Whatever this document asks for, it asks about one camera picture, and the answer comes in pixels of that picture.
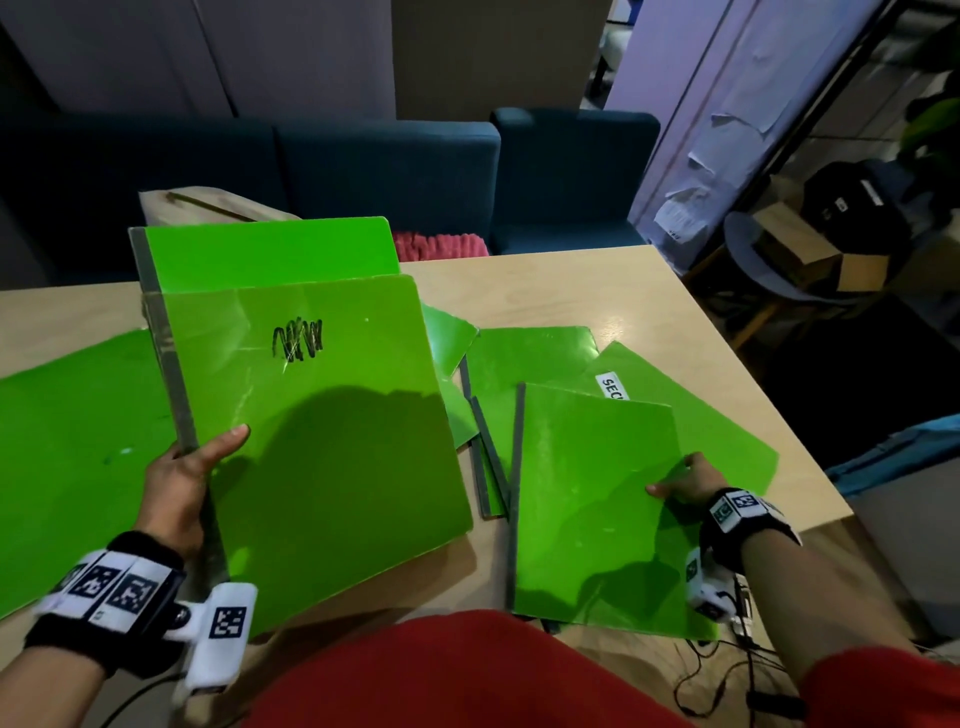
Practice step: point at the red shirt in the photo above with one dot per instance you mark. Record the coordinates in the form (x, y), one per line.
(450, 675)

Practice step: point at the taupe partition panel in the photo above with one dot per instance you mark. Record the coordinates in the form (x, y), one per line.
(495, 52)

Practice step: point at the blue cloth item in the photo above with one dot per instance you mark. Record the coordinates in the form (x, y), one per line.
(900, 446)

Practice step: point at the pile of green folders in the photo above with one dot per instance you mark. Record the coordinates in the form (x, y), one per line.
(75, 465)

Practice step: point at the black left wristband with markers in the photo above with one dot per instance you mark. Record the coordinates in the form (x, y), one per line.
(105, 592)

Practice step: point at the plain green folder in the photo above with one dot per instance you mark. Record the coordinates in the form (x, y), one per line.
(592, 510)

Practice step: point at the grey chair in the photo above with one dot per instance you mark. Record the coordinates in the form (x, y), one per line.
(742, 247)

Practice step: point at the person's right hand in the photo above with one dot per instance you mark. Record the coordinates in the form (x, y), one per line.
(697, 480)

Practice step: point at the dark teal sofa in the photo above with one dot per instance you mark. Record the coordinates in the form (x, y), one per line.
(375, 172)

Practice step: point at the red ribbed cushion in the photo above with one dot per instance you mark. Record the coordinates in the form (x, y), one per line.
(442, 246)

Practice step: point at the person's left forearm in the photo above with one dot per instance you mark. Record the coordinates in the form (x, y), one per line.
(45, 697)

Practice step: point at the cardboard box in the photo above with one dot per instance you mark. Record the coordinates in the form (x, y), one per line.
(787, 232)

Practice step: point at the black bag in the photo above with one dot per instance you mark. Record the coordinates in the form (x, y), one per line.
(847, 199)

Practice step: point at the green plant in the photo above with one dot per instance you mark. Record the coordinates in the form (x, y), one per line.
(934, 127)

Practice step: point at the black wristband with markers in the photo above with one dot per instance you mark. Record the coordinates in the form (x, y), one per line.
(105, 592)
(742, 517)

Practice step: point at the person's right forearm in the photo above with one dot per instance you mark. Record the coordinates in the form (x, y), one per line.
(810, 600)

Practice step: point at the black right wristband with markers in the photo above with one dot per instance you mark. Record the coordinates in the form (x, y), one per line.
(742, 517)

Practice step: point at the beige tote bag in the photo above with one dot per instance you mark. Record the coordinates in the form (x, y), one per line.
(217, 206)

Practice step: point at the grey partition panel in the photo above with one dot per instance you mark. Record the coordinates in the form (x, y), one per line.
(225, 52)

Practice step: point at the green folder with black scribble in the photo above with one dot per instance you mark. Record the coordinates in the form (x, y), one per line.
(337, 465)

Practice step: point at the dark teal armchair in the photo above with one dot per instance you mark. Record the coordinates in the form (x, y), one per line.
(570, 172)

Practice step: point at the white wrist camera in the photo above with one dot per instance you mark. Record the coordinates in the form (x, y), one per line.
(705, 592)
(217, 630)

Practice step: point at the person's left hand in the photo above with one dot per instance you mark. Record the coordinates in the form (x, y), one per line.
(176, 495)

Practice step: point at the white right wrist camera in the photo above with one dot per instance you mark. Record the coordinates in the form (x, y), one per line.
(705, 592)

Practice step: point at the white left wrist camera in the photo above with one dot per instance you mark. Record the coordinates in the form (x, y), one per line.
(217, 630)

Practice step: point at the lavender board with taped papers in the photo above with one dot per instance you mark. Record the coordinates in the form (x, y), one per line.
(712, 90)

